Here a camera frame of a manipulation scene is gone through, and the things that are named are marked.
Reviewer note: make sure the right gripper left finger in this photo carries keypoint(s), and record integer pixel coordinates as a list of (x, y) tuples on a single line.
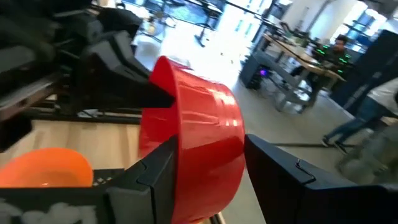
[(149, 193)]

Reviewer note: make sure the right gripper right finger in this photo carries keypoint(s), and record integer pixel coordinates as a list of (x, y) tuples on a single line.
[(295, 193)]

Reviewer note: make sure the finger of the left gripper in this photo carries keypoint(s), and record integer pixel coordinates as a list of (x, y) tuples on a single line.
[(118, 81)]

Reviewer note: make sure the red plastic mini bowl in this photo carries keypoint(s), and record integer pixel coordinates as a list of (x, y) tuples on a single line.
[(211, 124)]

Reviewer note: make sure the orange plastic mini bowl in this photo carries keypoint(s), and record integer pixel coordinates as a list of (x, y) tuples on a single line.
[(46, 168)]

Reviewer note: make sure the black office chair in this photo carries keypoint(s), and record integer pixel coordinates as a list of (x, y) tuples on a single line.
[(161, 15)]

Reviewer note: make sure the black office desk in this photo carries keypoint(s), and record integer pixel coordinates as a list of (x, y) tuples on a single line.
[(203, 29)]

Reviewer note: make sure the person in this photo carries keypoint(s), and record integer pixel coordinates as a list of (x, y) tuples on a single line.
[(367, 109), (339, 56)]

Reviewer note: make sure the black computer tower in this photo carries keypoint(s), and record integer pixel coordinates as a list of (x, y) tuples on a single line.
[(255, 73)]

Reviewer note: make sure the wooden office desk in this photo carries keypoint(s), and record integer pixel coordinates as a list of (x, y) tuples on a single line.
[(298, 56)]

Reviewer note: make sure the black aluminium frame rail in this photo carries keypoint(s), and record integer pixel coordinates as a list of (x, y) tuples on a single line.
[(93, 116)]

